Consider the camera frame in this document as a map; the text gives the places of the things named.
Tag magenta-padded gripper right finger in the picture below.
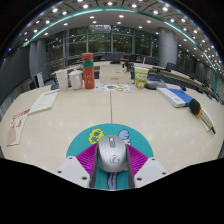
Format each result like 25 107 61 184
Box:
125 143 168 190

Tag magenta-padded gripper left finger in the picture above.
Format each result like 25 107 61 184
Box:
55 143 100 190

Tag silver computer mouse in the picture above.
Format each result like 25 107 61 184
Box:
97 134 129 173

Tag round teal cartoon mouse pad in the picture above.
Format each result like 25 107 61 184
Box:
65 123 155 191

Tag red and white leaflet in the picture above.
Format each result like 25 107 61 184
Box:
5 108 32 147

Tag white paper document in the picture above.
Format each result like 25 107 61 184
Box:
28 88 61 115

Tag blue and white book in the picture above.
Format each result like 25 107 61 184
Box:
156 87 195 109

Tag white booklet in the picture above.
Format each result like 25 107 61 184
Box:
199 108 216 133

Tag dark grey bag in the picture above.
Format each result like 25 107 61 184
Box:
144 76 168 90

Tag white lidded mug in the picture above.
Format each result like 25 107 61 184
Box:
68 69 84 90

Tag tall white cup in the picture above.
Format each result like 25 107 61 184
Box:
55 69 70 92

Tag colourful printed flyer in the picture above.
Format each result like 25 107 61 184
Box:
94 83 132 93

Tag paper cup with green print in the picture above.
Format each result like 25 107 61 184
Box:
134 66 150 90

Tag long curved conference desk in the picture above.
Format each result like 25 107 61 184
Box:
53 59 221 98

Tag white leaning board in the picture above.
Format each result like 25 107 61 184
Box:
34 71 45 88

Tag red bottle with green band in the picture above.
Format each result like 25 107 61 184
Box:
81 52 96 90

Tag beige cardboard box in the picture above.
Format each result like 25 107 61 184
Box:
99 64 132 84

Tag dark office chairs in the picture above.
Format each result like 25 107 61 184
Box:
99 53 214 91

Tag ceiling lights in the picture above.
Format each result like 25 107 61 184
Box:
9 0 224 74

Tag black tool with orange ring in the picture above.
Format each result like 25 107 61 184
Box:
188 98 217 135

